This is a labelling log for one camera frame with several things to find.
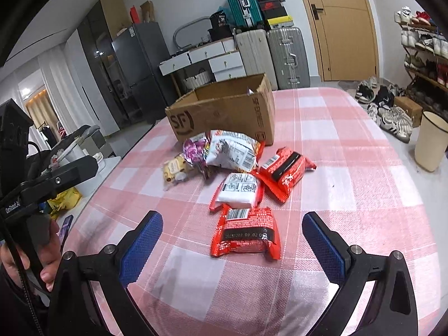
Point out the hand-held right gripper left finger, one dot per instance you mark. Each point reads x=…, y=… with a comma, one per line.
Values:
x=140, y=252

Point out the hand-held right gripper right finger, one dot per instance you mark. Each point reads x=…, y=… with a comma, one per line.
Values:
x=323, y=248

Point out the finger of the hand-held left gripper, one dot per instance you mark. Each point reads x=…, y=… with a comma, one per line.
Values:
x=66, y=176

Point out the red snack packet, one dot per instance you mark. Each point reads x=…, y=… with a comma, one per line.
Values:
x=238, y=190
x=285, y=171
x=245, y=232

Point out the pale yellow snack packet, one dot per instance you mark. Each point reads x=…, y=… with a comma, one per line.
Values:
x=175, y=168

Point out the purple snack packet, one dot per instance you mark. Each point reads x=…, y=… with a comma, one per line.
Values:
x=196, y=152

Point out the white chip bag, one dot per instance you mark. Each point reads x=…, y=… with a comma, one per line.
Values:
x=231, y=150

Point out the brown cardboard box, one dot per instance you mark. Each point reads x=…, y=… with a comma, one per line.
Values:
x=224, y=115

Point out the person's left hand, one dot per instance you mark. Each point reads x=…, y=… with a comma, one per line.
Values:
x=50, y=262

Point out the yellow bag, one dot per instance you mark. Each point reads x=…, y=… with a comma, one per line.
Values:
x=64, y=203

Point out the white kettle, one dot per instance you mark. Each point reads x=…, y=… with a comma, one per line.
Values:
x=75, y=150

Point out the hanging clothes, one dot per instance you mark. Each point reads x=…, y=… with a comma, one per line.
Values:
x=52, y=134

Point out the white side table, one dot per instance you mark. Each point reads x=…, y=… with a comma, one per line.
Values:
x=108, y=164

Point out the black chair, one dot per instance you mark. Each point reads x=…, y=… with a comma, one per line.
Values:
x=84, y=134

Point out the pink checked tablecloth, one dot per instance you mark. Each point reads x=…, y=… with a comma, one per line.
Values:
x=332, y=189

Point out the white curtain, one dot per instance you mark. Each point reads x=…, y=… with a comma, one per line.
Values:
x=59, y=94

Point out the dark glass cabinet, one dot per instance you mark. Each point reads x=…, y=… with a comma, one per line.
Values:
x=99, y=63

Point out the dark grey refrigerator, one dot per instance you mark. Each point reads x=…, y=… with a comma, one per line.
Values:
x=143, y=70

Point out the pile of sneakers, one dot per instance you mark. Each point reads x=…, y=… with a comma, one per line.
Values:
x=388, y=115

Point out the cream waste bin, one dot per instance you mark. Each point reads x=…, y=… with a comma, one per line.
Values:
x=432, y=143

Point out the woven laundry basket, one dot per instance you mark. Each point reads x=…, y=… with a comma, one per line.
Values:
x=197, y=82

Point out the small cardboard box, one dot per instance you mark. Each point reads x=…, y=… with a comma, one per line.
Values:
x=409, y=110

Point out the grey door mat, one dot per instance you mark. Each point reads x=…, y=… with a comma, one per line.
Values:
x=348, y=84

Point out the red paper bag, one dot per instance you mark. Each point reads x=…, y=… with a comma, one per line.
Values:
x=134, y=15

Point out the tall brown carton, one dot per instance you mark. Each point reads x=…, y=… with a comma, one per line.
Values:
x=147, y=11

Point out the arched silver mirror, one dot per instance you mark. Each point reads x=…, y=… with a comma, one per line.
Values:
x=185, y=31

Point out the white dressing table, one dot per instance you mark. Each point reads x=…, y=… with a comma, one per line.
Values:
x=217, y=57

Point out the silver suitcase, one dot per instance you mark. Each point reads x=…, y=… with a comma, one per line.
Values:
x=288, y=57

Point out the wooden shoe rack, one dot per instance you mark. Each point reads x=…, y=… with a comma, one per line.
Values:
x=420, y=73

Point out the beige suitcase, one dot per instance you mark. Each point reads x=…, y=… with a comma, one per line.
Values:
x=255, y=59

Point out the black bag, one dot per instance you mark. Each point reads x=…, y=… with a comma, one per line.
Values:
x=220, y=33

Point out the black printed box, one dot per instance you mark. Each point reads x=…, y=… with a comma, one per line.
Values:
x=218, y=20

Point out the wooden door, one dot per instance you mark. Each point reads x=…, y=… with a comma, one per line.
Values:
x=346, y=24

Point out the rows of racked shoes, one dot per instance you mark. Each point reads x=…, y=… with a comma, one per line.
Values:
x=423, y=42

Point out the yellow shoe box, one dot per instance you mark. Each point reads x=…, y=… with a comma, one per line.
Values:
x=280, y=22

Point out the teal suitcase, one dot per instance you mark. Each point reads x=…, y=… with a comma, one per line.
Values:
x=243, y=3

